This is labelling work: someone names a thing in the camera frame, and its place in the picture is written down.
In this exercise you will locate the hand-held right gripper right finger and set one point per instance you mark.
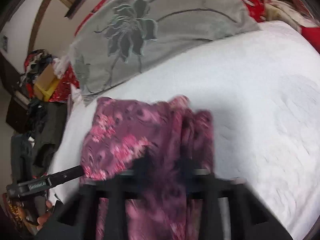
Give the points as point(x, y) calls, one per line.
point(220, 192)

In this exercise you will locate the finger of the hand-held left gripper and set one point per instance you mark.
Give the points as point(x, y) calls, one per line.
point(66, 175)

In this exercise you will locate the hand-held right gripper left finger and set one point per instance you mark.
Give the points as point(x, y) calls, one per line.
point(112, 187)

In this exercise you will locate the pink floral garment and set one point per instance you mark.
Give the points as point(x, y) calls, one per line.
point(140, 130)

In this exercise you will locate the pile of dark clothes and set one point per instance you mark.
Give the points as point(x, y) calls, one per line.
point(45, 130)

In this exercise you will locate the pile of colourful clothes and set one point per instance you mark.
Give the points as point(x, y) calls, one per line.
point(33, 62)

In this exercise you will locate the person's left hand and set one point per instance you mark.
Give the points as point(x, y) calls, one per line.
point(43, 221)

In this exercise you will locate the dark wooden nightstand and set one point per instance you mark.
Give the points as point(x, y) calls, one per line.
point(16, 115)

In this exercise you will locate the yellow box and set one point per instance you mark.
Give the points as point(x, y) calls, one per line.
point(48, 92)

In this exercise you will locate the cardboard box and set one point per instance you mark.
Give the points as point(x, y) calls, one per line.
point(46, 76)

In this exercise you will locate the white quilted mattress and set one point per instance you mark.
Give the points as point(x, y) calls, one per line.
point(250, 92)

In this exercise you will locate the white pink patterned cloth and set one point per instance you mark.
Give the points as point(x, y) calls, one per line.
point(61, 67)

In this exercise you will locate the grey flower-print pillow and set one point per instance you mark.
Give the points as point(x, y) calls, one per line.
point(180, 25)

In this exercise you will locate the red pillow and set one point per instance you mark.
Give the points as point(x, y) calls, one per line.
point(311, 37)

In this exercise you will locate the beige patterned blanket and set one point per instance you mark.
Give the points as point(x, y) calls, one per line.
point(285, 12)

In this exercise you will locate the red floral bedsheet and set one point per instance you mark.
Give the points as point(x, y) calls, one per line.
point(252, 2)

